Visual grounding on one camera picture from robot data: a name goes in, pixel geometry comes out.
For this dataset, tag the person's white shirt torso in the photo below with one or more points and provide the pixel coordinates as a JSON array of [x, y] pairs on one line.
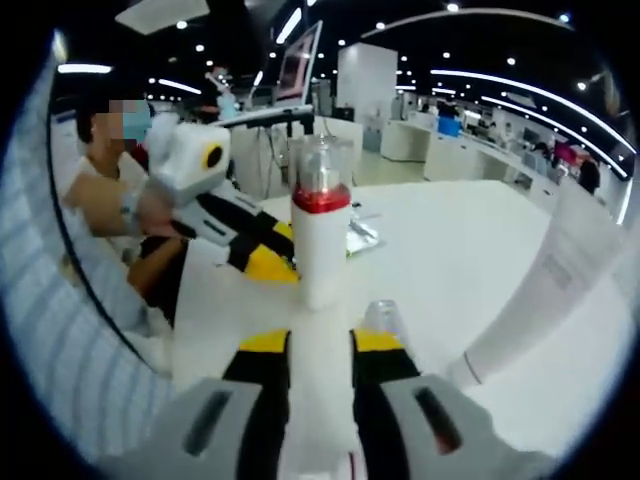
[[95, 167]]

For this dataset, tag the open laptop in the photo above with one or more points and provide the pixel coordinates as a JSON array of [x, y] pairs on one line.
[[300, 65]]

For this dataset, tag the black laptop stand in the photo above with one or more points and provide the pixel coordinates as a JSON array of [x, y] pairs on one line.
[[306, 122]]

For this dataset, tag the green snack packet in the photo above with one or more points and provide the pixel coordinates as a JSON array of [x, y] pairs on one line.
[[365, 235]]

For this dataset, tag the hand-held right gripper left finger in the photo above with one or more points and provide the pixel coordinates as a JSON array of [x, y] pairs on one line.
[[210, 430]]

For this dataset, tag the person's left hand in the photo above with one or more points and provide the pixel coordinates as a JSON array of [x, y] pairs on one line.
[[157, 215]]

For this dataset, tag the white skincare tube red line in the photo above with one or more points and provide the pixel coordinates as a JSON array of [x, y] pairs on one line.
[[550, 280]]

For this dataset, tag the white skincare bottle red square label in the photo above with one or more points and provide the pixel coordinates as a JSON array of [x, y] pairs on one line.
[[382, 320], [320, 380]]

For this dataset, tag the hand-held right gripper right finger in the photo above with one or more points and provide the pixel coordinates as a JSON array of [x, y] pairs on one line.
[[430, 430]]

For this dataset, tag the ceiling air vent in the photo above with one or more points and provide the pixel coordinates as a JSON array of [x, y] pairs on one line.
[[165, 15]]

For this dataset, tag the long white counter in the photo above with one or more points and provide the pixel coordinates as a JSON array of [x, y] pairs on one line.
[[450, 155]]

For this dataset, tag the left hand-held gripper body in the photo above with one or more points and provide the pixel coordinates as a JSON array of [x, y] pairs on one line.
[[187, 160]]

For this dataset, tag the blue white checked partition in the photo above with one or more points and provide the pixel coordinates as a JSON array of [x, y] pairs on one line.
[[60, 325]]

